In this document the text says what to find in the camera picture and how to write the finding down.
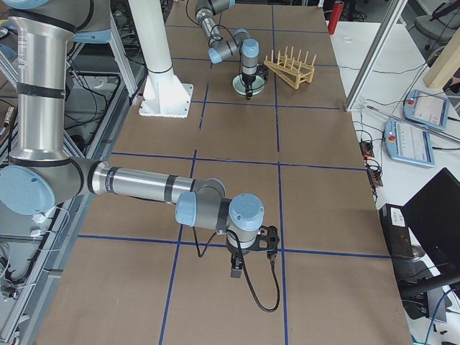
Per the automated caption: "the blue teach pendant upper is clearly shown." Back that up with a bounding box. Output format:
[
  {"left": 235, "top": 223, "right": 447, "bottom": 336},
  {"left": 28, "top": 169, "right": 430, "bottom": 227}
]
[{"left": 403, "top": 89, "right": 450, "bottom": 131}]

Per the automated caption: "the blue teach pendant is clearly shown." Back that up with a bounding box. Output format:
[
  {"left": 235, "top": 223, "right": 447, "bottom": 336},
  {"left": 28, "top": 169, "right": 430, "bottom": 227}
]
[
  {"left": 384, "top": 119, "right": 435, "bottom": 167},
  {"left": 403, "top": 89, "right": 450, "bottom": 131}
]

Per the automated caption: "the black near camera mount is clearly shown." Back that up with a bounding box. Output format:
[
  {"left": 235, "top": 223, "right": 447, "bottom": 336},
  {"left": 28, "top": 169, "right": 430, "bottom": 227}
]
[{"left": 247, "top": 226, "right": 280, "bottom": 259}]

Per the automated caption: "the black far camera mount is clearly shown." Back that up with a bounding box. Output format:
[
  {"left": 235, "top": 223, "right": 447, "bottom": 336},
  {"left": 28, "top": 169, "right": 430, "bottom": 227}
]
[{"left": 256, "top": 65, "right": 269, "bottom": 82}]

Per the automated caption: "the light green round plate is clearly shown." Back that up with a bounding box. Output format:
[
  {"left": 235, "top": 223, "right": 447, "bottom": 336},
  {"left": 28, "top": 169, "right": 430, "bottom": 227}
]
[{"left": 232, "top": 75, "right": 266, "bottom": 96}]

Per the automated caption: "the black laptop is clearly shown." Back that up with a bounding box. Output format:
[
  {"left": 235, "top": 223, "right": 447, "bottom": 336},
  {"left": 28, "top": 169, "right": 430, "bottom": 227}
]
[{"left": 400, "top": 167, "right": 459, "bottom": 298}]

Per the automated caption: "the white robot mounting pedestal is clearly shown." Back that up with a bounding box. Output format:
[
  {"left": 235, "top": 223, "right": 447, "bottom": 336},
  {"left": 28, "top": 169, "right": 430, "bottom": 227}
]
[{"left": 129, "top": 0, "right": 193, "bottom": 119}]

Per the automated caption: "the wooden beam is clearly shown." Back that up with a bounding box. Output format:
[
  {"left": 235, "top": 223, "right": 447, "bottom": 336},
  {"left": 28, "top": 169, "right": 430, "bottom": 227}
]
[{"left": 423, "top": 29, "right": 460, "bottom": 88}]

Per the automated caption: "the red bottle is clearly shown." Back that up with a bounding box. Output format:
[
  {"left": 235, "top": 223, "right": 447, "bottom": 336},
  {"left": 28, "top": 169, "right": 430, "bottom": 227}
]
[{"left": 328, "top": 1, "right": 344, "bottom": 35}]

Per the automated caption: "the wooden dish rack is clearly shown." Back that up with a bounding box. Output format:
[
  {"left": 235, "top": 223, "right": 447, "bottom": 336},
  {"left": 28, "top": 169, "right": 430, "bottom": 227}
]
[{"left": 263, "top": 46, "right": 317, "bottom": 90}]

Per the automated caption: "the blue teach pendant lower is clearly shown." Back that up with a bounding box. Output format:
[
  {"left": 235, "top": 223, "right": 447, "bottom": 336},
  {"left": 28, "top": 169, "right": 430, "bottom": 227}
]
[{"left": 384, "top": 119, "right": 435, "bottom": 167}]

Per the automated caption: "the black power strip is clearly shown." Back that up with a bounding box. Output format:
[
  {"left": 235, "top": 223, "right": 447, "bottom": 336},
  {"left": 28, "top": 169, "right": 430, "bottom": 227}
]
[{"left": 359, "top": 140, "right": 383, "bottom": 188}]

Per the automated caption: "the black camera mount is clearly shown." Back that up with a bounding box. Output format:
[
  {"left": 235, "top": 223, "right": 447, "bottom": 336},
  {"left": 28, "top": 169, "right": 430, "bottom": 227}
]
[
  {"left": 247, "top": 226, "right": 280, "bottom": 259},
  {"left": 256, "top": 65, "right": 269, "bottom": 82}
]

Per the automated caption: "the aluminium frame post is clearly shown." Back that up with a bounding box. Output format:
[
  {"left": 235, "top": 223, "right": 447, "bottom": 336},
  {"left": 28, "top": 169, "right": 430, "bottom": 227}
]
[{"left": 344, "top": 0, "right": 408, "bottom": 111}]

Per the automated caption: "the black computer box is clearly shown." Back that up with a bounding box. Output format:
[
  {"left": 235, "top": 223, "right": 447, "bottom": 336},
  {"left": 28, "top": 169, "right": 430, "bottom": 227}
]
[{"left": 379, "top": 203, "right": 426, "bottom": 261}]

